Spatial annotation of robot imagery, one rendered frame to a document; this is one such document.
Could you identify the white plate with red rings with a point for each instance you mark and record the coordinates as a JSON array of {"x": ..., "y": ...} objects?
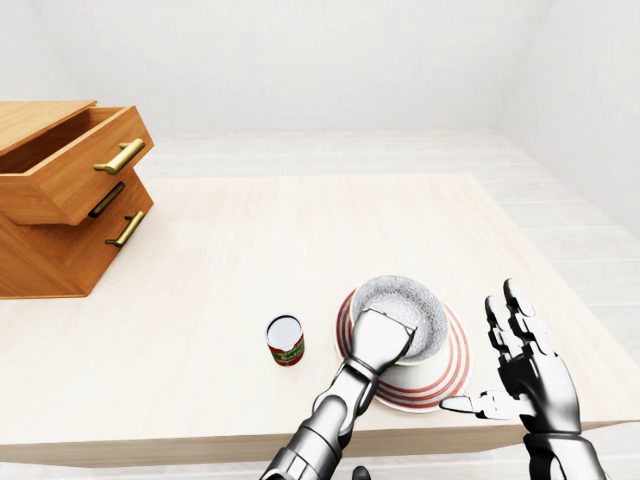
[{"x": 450, "y": 372}]

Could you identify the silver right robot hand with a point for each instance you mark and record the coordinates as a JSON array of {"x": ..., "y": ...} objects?
[{"x": 542, "y": 385}]

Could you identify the wooden drawer cabinet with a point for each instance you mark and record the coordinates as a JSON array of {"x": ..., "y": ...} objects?
[{"x": 35, "y": 270}]

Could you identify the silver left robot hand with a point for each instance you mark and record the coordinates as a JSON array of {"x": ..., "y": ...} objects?
[{"x": 381, "y": 340}]

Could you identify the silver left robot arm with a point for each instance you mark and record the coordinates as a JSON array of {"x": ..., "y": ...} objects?
[{"x": 327, "y": 415}]

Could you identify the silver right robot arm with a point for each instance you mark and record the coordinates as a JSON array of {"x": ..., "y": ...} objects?
[{"x": 565, "y": 457}]

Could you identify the grey patterned bowl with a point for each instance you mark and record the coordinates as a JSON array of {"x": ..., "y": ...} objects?
[{"x": 400, "y": 296}]

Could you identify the closed wooden drawer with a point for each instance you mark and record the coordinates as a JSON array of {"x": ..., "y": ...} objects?
[
  {"x": 101, "y": 266},
  {"x": 132, "y": 187}
]

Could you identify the red and green tin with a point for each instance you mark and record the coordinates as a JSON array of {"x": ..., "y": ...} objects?
[{"x": 286, "y": 345}]

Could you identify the open wooden drawer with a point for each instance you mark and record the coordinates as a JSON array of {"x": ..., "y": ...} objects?
[{"x": 65, "y": 185}]

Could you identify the small dark shape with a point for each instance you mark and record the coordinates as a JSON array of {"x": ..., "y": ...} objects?
[{"x": 360, "y": 473}]

